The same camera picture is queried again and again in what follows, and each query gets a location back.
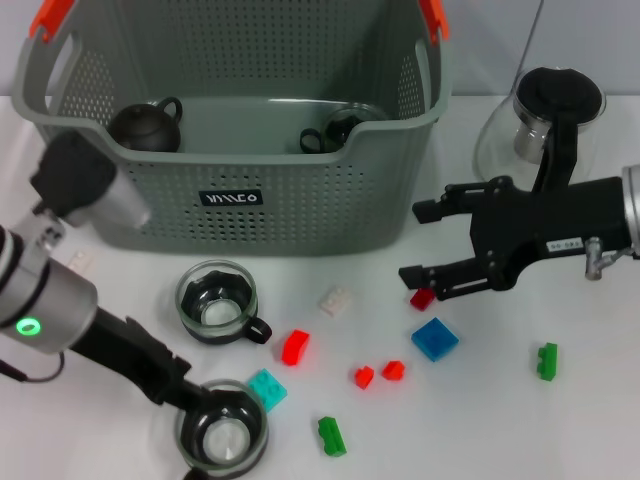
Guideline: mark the blue square brick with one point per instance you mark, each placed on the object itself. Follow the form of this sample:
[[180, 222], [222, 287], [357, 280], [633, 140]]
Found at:
[[435, 340]]

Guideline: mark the white small brick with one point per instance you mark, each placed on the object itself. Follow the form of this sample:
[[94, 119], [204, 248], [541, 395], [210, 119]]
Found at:
[[335, 301]]

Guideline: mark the red sloped small brick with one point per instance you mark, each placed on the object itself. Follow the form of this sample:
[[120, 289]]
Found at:
[[394, 371]]

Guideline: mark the dark red long brick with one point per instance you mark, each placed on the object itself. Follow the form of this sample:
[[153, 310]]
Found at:
[[422, 301]]

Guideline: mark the dark clay teapot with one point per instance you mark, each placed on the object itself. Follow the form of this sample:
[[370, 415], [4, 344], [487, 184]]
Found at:
[[145, 127]]

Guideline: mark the glass teacup black sleeve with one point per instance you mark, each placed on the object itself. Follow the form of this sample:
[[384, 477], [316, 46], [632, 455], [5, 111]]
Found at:
[[225, 440], [215, 315], [340, 127]]

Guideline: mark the white plate brick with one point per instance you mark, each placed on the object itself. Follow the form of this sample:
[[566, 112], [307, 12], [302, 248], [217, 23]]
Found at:
[[80, 261]]

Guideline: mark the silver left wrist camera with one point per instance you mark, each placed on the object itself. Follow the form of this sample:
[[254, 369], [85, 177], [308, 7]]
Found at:
[[75, 170]]

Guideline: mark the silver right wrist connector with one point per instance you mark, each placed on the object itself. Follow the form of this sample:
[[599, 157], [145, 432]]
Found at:
[[594, 260]]

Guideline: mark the teal square brick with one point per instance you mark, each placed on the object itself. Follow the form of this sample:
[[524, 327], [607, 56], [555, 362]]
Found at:
[[272, 392]]

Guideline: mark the red notched small brick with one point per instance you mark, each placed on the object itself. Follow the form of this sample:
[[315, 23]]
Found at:
[[364, 378]]

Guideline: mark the red curved brick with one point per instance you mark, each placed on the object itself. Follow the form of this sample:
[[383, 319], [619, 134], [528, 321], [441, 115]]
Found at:
[[295, 347]]

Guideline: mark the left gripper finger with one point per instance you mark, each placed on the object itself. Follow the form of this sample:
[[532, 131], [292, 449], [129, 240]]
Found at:
[[210, 398]]

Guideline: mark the green small brick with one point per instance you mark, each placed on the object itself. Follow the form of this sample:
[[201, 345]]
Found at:
[[332, 437], [547, 362]]

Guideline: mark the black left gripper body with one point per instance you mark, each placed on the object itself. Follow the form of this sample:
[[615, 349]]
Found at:
[[135, 355]]

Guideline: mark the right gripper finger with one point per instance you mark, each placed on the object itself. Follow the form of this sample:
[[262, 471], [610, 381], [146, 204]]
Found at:
[[450, 280], [430, 210]]

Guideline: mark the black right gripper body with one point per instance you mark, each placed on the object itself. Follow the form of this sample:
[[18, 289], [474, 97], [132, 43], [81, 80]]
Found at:
[[540, 220]]

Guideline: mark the grey perforated storage basket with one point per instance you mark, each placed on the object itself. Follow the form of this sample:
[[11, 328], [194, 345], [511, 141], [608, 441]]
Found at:
[[300, 210]]

